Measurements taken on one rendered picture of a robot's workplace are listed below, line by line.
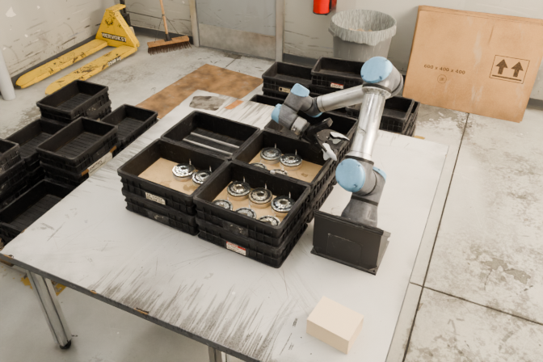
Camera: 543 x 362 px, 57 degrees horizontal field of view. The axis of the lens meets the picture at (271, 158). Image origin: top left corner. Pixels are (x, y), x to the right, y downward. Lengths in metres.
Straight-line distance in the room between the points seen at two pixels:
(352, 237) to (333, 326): 0.37
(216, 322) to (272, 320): 0.20
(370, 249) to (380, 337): 0.33
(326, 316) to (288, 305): 0.18
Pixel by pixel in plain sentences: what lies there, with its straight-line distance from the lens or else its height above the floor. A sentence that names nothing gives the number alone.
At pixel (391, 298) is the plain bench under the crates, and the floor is 0.70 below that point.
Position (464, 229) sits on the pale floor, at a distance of 3.47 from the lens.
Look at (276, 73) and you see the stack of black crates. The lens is 4.25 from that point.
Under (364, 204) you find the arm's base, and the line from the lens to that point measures 2.04.
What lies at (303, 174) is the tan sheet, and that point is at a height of 0.83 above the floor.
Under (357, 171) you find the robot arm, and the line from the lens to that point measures 1.90.
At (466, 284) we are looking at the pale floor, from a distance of 3.13.
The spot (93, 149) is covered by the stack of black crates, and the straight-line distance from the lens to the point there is 3.13.
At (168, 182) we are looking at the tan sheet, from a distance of 2.32.
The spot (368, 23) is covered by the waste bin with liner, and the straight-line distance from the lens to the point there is 4.84.
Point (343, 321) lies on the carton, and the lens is 1.83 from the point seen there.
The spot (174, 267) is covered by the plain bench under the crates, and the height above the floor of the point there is 0.70.
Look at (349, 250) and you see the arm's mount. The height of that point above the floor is 0.79.
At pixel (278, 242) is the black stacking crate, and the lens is 1.96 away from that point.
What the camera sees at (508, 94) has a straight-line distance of 4.72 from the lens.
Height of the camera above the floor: 2.23
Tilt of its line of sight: 35 degrees down
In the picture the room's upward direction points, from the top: straight up
